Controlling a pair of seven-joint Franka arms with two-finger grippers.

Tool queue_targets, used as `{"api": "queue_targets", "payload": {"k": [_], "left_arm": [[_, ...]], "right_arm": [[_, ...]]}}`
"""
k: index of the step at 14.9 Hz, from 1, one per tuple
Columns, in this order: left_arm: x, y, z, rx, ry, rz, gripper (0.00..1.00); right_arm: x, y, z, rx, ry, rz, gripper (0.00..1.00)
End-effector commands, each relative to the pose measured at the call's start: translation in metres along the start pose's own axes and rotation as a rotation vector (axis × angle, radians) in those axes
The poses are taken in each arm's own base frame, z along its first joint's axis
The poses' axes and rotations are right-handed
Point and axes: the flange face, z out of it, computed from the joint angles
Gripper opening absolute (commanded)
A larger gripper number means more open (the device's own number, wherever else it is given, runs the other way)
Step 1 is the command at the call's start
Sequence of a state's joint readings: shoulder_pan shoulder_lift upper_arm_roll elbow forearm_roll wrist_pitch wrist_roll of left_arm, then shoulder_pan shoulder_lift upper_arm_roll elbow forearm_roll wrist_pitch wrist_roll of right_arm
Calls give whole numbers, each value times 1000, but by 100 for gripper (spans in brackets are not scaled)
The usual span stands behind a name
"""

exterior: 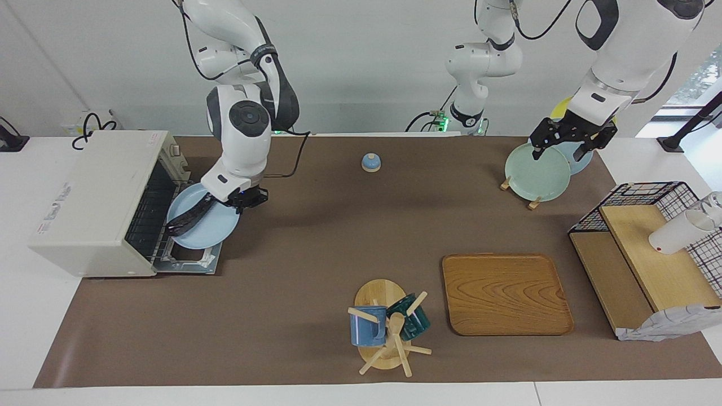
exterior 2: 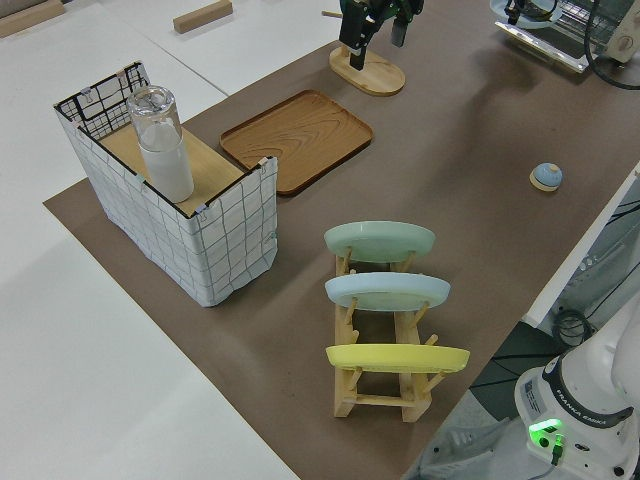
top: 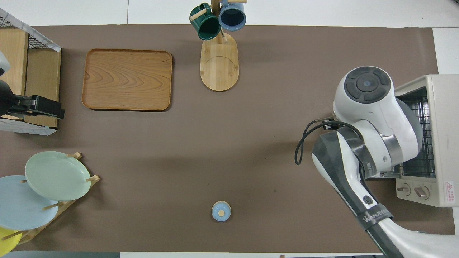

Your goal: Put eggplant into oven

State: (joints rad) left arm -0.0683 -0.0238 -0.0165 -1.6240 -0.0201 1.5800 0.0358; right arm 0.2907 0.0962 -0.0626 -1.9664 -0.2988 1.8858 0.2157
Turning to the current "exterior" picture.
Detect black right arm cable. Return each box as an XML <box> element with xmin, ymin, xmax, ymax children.
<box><xmin>178</xmin><ymin>0</ymin><xmax>311</xmax><ymax>179</ymax></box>

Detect white wall power outlet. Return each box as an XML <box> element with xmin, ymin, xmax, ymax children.
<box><xmin>61</xmin><ymin>110</ymin><xmax>122</xmax><ymax>136</ymax></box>

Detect white toaster oven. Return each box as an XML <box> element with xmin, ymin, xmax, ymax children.
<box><xmin>28</xmin><ymin>131</ymin><xmax>222</xmax><ymax>278</ymax></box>

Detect black clamp stand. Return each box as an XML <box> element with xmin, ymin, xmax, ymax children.
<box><xmin>657</xmin><ymin>90</ymin><xmax>722</xmax><ymax>153</ymax></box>

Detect brown table mat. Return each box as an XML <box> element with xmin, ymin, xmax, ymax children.
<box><xmin>33</xmin><ymin>135</ymin><xmax>722</xmax><ymax>389</ymax></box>

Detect black desk mount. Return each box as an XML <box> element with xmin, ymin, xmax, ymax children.
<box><xmin>0</xmin><ymin>116</ymin><xmax>30</xmax><ymax>153</ymax></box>

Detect white paper cup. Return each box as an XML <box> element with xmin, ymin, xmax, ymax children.
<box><xmin>649</xmin><ymin>210</ymin><xmax>716</xmax><ymax>255</ymax></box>

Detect blue ceramic mug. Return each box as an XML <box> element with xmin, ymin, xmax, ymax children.
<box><xmin>350</xmin><ymin>306</ymin><xmax>389</xmax><ymax>347</ymax></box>

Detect window pane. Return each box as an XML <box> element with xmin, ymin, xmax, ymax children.
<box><xmin>666</xmin><ymin>45</ymin><xmax>722</xmax><ymax>108</ymax></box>

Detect yellow plate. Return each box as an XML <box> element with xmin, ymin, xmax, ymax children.
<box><xmin>551</xmin><ymin>96</ymin><xmax>617</xmax><ymax>127</ymax></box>

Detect wooden plate rack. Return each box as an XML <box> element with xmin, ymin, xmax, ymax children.
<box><xmin>500</xmin><ymin>176</ymin><xmax>543</xmax><ymax>211</ymax></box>

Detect light blue racked plate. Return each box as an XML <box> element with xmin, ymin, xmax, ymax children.
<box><xmin>527</xmin><ymin>133</ymin><xmax>594</xmax><ymax>175</ymax></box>

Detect wooden mug tree stand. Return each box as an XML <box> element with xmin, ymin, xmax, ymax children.
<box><xmin>347</xmin><ymin>279</ymin><xmax>433</xmax><ymax>377</ymax></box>

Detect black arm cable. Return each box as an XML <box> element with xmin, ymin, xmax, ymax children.
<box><xmin>178</xmin><ymin>0</ymin><xmax>311</xmax><ymax>179</ymax></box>
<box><xmin>510</xmin><ymin>0</ymin><xmax>587</xmax><ymax>41</ymax></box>

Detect dark green ceramic mug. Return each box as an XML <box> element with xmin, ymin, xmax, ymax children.
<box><xmin>387</xmin><ymin>293</ymin><xmax>431</xmax><ymax>341</ymax></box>

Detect wooden serving tray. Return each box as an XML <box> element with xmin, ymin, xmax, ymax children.
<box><xmin>442</xmin><ymin>253</ymin><xmax>574</xmax><ymax>337</ymax></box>

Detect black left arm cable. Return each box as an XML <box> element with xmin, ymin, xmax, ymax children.
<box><xmin>510</xmin><ymin>0</ymin><xmax>587</xmax><ymax>41</ymax></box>

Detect black wire basket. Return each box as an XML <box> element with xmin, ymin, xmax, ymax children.
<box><xmin>568</xmin><ymin>181</ymin><xmax>722</xmax><ymax>299</ymax></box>

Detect clear glass cup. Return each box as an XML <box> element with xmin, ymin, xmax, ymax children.
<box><xmin>691</xmin><ymin>192</ymin><xmax>722</xmax><ymax>229</ymax></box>

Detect dark purple eggplant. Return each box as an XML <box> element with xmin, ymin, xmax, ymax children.
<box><xmin>167</xmin><ymin>195</ymin><xmax>216</xmax><ymax>237</ymax></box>

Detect black left base cable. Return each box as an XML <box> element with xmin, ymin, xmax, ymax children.
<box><xmin>405</xmin><ymin>85</ymin><xmax>459</xmax><ymax>134</ymax></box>

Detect pale green plate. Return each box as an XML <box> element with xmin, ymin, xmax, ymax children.
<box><xmin>504</xmin><ymin>142</ymin><xmax>572</xmax><ymax>202</ymax></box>

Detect white patterned cloth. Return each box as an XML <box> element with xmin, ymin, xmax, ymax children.
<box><xmin>616</xmin><ymin>304</ymin><xmax>722</xmax><ymax>342</ymax></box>

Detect black looped wall cable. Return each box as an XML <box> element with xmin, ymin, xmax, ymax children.
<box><xmin>72</xmin><ymin>112</ymin><xmax>119</xmax><ymax>150</ymax></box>

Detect wooden stepped shelf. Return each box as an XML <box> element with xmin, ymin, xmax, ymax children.
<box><xmin>569</xmin><ymin>204</ymin><xmax>722</xmax><ymax>338</ymax></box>

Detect toaster oven glass door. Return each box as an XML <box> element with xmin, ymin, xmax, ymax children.
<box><xmin>152</xmin><ymin>240</ymin><xmax>222</xmax><ymax>275</ymax></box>

